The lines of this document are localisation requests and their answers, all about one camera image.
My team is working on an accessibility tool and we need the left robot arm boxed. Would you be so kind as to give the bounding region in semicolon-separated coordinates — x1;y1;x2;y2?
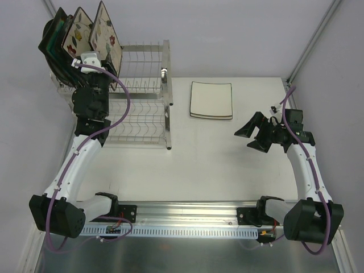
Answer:
29;51;119;238

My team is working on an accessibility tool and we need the cream floral square plate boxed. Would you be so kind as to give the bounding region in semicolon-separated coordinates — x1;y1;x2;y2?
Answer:
62;7;93;58

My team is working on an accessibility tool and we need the white slotted cable duct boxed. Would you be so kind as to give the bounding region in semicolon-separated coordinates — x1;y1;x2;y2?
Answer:
80;225;259;240

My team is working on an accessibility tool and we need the stainless steel dish rack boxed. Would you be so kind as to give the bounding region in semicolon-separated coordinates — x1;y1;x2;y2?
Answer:
49;39;175;150

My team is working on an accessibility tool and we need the purple cable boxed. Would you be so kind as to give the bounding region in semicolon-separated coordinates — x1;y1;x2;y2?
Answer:
44;63;133;253
238;86;333;255

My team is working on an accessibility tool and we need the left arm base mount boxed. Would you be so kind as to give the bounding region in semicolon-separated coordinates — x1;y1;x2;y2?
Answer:
117;204;138;223

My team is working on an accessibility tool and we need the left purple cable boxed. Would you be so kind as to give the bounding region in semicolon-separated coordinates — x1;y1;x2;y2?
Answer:
44;63;133;253

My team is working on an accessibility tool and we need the round silver-rimmed cream plate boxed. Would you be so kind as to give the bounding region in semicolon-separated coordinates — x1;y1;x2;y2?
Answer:
42;19;74;87

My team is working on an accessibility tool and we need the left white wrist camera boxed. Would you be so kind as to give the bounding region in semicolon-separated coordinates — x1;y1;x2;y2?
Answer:
71;51;104;74

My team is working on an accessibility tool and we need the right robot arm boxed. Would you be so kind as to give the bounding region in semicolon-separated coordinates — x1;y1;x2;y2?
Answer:
235;109;344;245

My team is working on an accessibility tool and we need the aluminium frame rail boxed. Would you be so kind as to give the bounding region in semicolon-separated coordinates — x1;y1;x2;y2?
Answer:
34;198;342;230

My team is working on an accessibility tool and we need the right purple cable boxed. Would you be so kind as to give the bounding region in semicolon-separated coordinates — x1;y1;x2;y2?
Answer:
238;86;333;255

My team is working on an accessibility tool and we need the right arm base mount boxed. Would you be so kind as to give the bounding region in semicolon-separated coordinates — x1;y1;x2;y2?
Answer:
236;207;263;228

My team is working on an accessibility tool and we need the dark square teal-centre plate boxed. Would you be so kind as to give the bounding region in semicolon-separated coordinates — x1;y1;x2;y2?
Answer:
38;7;77;87

